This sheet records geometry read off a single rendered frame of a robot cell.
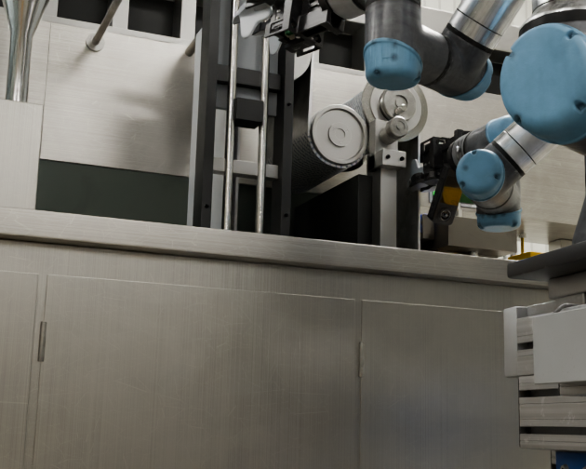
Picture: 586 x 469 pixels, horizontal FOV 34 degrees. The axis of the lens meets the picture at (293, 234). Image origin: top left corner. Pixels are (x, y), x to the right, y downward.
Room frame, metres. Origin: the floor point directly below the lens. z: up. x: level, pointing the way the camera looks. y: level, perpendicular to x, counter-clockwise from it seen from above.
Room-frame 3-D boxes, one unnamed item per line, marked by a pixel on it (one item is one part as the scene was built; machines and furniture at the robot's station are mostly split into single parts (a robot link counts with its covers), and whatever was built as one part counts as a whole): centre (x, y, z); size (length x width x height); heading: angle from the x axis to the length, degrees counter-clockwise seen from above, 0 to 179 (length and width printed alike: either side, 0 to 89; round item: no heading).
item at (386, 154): (1.80, -0.18, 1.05); 0.06 x 0.05 x 0.31; 22
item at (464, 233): (2.06, -0.30, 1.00); 0.40 x 0.16 x 0.06; 22
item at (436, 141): (1.77, -0.29, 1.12); 0.12 x 0.08 x 0.09; 22
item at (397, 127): (1.76, -0.19, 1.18); 0.04 x 0.02 x 0.04; 112
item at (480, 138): (1.62, -0.35, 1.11); 0.11 x 0.08 x 0.09; 22
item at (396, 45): (1.22, -0.14, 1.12); 0.11 x 0.08 x 0.11; 134
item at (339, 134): (1.92, -0.04, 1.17); 0.26 x 0.12 x 0.12; 22
